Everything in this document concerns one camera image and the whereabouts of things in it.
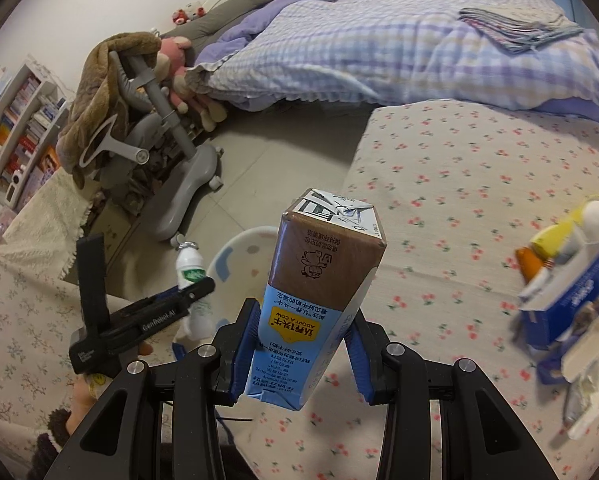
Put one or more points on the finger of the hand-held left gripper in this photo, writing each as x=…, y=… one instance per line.
x=199, y=289
x=90, y=270

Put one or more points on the cherry print bed sheet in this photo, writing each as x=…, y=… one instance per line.
x=454, y=185

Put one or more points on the white bin with blue patches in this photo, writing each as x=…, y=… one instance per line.
x=239, y=250

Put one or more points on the small white bottle green label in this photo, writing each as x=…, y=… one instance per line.
x=190, y=267

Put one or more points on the brown and blue milk carton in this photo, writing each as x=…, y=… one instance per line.
x=319, y=270

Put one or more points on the small red plush bear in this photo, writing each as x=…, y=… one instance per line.
x=180, y=16

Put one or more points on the white bookshelf with books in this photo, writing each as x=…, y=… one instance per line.
x=24, y=125

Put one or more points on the purple checkered quilt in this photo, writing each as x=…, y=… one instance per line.
x=354, y=45

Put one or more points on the small white plush cat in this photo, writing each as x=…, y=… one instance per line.
x=195, y=9

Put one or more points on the pale floral cloth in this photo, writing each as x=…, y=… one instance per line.
x=19, y=340

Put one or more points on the yellow snack packet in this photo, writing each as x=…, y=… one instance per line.
x=559, y=235

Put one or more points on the pink plush toy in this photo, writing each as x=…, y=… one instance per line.
x=172, y=52

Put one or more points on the brown plush blanket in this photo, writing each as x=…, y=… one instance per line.
x=94, y=85

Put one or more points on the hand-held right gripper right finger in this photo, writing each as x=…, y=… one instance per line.
x=357, y=360

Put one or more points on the person's left hand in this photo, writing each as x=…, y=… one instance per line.
x=87, y=395

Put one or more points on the person's left forearm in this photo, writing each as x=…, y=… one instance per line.
x=49, y=440

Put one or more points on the plain purple blanket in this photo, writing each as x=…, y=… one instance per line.
x=574, y=109

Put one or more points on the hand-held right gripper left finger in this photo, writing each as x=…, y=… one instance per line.
x=244, y=345

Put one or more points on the cream lace cloth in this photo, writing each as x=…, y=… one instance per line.
x=34, y=220

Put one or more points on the folded checkered cloth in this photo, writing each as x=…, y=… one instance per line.
x=514, y=25

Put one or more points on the blue cardboard box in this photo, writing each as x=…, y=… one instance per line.
x=554, y=320

